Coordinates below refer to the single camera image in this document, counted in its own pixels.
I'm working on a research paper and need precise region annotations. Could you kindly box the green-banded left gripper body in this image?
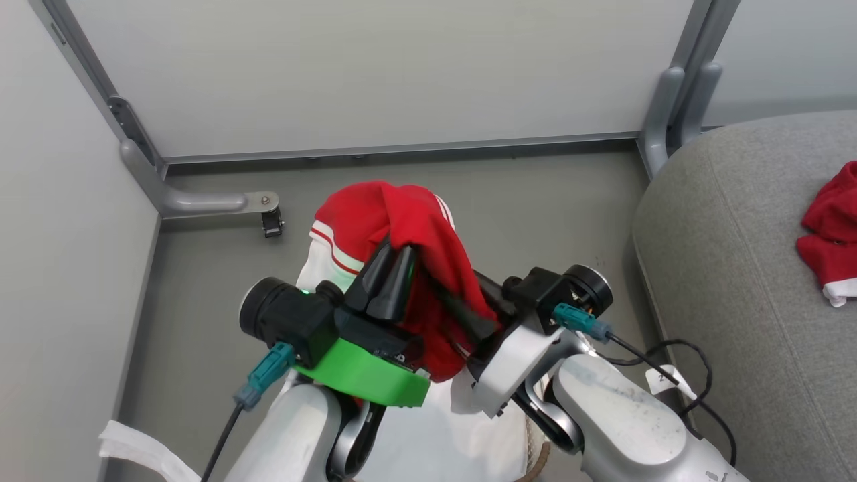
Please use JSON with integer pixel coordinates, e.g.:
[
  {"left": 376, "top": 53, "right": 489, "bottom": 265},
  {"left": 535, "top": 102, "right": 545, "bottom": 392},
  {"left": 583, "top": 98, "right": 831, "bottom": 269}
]
[{"left": 293, "top": 305, "right": 433, "bottom": 409}]

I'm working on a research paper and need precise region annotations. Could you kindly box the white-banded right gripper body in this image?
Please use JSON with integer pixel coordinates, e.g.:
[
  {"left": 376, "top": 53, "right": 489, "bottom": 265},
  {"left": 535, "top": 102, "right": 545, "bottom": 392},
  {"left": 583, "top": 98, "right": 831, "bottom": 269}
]
[{"left": 467, "top": 319, "right": 567, "bottom": 419}]

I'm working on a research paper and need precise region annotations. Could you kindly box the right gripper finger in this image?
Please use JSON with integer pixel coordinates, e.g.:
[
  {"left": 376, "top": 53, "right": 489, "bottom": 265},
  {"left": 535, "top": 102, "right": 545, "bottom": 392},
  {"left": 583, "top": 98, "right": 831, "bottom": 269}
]
[
  {"left": 428, "top": 276, "right": 501, "bottom": 343},
  {"left": 472, "top": 270, "right": 518, "bottom": 315}
]

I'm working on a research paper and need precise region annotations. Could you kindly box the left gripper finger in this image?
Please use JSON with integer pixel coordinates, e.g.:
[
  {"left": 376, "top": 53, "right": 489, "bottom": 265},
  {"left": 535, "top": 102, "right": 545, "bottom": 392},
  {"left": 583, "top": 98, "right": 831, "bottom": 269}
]
[
  {"left": 344, "top": 237, "right": 394, "bottom": 317},
  {"left": 366, "top": 245, "right": 421, "bottom": 323}
]

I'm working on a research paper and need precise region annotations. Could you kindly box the red white-striped garment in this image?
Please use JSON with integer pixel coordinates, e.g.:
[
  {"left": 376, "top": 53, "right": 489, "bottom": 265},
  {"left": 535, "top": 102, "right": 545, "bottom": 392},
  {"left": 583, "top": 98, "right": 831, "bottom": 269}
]
[{"left": 309, "top": 181, "right": 503, "bottom": 384}]

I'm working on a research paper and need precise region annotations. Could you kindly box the grey fabric couch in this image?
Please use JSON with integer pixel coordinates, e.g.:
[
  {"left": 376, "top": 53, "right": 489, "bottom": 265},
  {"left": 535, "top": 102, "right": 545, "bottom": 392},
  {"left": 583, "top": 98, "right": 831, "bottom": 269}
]
[{"left": 633, "top": 110, "right": 857, "bottom": 482}]

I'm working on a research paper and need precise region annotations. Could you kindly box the white woven-rim laundry basket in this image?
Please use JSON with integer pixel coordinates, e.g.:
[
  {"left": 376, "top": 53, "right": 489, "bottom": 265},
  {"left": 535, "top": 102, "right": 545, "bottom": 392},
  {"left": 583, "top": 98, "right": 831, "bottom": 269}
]
[{"left": 512, "top": 410, "right": 554, "bottom": 482}]

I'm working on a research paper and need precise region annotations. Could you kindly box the grey partition foot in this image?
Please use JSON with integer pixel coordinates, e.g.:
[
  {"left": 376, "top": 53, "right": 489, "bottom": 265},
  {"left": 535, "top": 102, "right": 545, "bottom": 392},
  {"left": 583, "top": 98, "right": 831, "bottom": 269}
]
[
  {"left": 121, "top": 137, "right": 281, "bottom": 219},
  {"left": 638, "top": 65, "right": 688, "bottom": 179},
  {"left": 678, "top": 62, "right": 724, "bottom": 149}
]

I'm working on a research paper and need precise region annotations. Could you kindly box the white fabric strip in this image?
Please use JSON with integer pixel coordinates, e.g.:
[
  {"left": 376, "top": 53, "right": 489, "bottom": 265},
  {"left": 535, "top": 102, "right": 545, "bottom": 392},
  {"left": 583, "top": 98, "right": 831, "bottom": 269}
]
[{"left": 98, "top": 420, "right": 203, "bottom": 482}]

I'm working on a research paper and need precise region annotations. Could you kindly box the red white-trimmed garment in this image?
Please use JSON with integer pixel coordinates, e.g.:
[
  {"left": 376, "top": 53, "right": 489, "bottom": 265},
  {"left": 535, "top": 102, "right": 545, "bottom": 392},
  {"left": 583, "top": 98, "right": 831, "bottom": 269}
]
[{"left": 795, "top": 161, "right": 857, "bottom": 308}]

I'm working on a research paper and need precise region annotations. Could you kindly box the black cable teal connector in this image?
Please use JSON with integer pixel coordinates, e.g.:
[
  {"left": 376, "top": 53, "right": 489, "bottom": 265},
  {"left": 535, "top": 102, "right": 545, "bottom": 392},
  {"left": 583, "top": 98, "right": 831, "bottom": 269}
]
[
  {"left": 552, "top": 301, "right": 738, "bottom": 468},
  {"left": 200, "top": 341, "right": 297, "bottom": 482}
]

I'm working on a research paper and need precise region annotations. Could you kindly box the grey metal partition frame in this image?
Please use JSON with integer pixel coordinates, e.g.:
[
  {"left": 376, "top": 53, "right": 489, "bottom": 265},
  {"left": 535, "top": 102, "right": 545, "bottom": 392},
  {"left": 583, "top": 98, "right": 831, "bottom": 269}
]
[{"left": 27, "top": 0, "right": 744, "bottom": 167}]

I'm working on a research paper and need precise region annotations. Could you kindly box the white cable label tag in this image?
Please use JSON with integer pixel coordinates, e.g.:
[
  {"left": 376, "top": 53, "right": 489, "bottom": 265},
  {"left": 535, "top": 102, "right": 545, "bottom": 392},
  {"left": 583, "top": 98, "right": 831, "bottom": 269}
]
[{"left": 645, "top": 365, "right": 698, "bottom": 398}]

